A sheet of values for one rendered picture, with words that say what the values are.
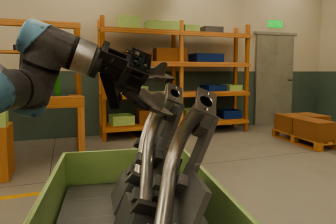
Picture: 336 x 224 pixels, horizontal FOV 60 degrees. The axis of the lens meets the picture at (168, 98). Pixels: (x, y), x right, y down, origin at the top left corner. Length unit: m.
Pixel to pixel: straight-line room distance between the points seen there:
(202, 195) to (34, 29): 0.44
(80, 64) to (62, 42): 0.05
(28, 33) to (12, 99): 0.15
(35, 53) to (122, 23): 4.74
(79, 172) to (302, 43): 7.32
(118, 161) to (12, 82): 0.60
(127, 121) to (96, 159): 4.34
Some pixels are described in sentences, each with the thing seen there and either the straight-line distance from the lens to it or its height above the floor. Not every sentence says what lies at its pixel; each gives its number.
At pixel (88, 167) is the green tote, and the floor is 0.91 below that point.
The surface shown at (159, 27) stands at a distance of 5.51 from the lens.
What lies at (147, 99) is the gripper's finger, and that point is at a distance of 0.66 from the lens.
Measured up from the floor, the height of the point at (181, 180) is 1.02.
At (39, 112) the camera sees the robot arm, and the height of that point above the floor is 1.15.
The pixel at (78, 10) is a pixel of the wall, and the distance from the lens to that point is 5.86.
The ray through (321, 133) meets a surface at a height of 0.29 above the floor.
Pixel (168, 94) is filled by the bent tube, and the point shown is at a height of 1.18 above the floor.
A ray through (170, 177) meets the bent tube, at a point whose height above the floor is 1.03.
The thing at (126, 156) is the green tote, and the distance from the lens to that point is 1.05.
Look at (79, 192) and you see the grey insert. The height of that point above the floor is 0.85.
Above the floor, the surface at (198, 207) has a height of 1.01.
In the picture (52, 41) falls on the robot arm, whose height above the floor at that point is 1.29.
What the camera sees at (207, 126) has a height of 1.12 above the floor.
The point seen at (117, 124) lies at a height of 0.30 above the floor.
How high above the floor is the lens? 1.23
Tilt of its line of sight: 5 degrees down
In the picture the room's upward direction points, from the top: straight up
